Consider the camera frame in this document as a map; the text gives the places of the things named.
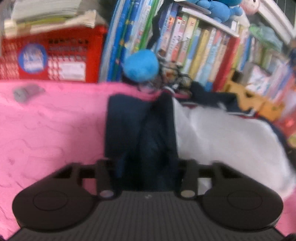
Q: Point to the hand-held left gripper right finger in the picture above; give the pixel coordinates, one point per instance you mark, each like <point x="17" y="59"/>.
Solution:
<point x="189" y="172"/>

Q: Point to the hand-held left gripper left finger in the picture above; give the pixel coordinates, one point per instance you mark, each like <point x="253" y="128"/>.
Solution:
<point x="105" y="172"/>

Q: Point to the white navy red jacket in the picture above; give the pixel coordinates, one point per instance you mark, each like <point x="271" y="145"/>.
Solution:
<point x="231" y="139"/>

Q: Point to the small bicycle model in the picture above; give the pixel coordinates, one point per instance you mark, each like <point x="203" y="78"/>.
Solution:
<point x="178" y="78"/>

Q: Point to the wooden drawer organizer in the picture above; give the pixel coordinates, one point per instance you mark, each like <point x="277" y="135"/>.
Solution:
<point x="266" y="107"/>

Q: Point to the small grey object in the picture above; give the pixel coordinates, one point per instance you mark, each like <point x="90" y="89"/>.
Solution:
<point x="27" y="92"/>

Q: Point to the small blue plush toy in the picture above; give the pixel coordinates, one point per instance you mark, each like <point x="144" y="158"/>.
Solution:
<point x="141" y="66"/>

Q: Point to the white printed box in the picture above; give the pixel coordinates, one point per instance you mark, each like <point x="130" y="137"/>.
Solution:
<point x="259" y="78"/>

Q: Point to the red plastic crate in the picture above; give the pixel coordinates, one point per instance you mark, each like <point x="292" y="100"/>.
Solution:
<point x="57" y="60"/>

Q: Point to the row of colourful books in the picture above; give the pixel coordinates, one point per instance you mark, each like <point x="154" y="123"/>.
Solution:
<point x="203" y="51"/>

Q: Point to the white shelf board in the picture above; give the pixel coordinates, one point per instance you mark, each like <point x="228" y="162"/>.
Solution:
<point x="212" y="22"/>

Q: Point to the blue cat plush toy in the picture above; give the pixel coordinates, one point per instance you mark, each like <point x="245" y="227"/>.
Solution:
<point x="217" y="8"/>

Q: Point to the stack of papers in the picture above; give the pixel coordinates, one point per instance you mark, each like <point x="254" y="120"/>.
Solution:
<point x="46" y="14"/>

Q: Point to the pink rabbit plush toy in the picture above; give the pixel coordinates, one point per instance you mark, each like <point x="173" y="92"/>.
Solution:
<point x="249" y="5"/>

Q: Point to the white window frame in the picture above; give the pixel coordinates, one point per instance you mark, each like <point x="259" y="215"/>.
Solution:
<point x="277" y="16"/>

